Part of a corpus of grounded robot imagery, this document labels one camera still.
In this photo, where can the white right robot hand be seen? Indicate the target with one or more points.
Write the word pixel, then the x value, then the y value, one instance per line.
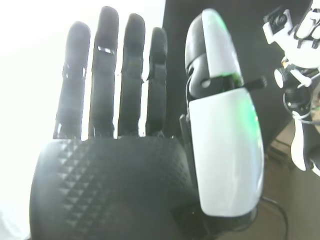
pixel 112 180

